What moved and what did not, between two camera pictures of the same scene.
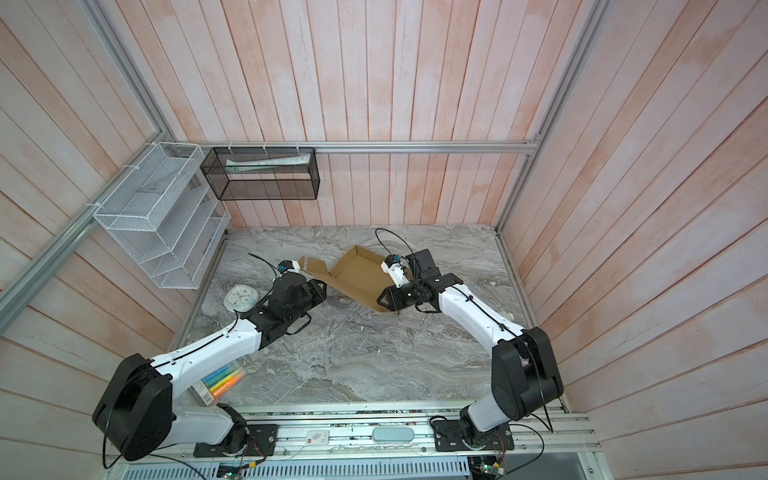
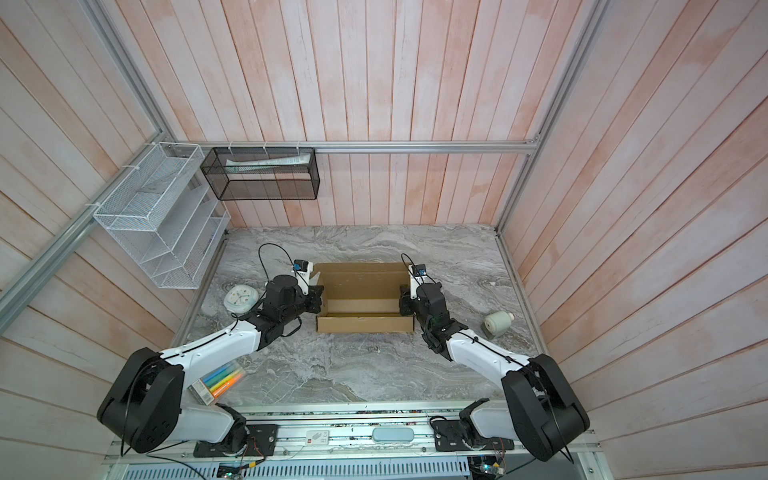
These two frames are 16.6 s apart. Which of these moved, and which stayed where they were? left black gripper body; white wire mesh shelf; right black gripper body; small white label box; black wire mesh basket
Moved: right black gripper body
Stayed: white wire mesh shelf; left black gripper body; small white label box; black wire mesh basket
